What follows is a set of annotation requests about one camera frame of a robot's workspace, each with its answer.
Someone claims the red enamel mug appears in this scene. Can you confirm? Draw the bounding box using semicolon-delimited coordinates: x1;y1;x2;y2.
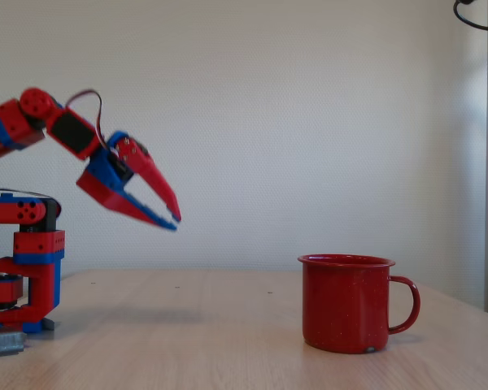
297;253;421;354

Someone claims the red white wrist servo cable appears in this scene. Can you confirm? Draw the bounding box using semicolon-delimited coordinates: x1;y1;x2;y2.
63;89;109;150

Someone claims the dark arm servo cable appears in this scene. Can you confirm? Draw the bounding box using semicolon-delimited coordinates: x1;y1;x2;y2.
0;188;53;201

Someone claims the black hanging cable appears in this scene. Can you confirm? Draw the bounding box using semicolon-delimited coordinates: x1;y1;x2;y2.
452;0;488;34

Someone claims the grey metal table clamp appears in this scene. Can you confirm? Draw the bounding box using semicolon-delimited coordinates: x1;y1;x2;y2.
0;331;28;359

